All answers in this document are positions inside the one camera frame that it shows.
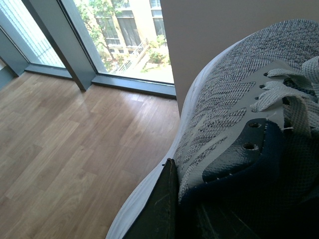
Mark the grey knit sneaker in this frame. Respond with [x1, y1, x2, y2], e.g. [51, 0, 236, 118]
[107, 19, 319, 239]

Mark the left window with dark frame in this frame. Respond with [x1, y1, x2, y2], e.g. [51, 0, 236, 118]
[0, 0, 176, 98]

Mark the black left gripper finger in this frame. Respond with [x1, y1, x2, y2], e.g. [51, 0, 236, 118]
[124, 158, 179, 239]

